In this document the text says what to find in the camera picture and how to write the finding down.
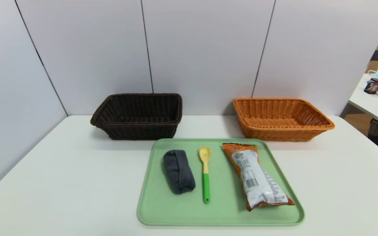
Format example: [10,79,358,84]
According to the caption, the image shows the dark grey cloth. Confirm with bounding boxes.
[163,150,196,195]

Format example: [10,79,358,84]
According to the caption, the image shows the yellow spaghetti spoon green handle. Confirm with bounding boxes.
[199,146,212,204]

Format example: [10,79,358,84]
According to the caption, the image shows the orange and white snack bag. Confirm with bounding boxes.
[222,143,296,212]

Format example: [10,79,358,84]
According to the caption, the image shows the dark brown wicker basket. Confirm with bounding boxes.
[90,93,183,141]

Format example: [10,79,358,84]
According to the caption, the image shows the orange wicker basket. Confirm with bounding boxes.
[233,97,336,142]

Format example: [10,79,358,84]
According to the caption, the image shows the light green plastic tray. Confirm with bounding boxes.
[137,138,305,227]

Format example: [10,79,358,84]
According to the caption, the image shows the white side table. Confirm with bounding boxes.
[349,73,378,129]

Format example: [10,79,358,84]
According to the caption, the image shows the small black jar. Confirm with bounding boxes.
[364,78,378,95]

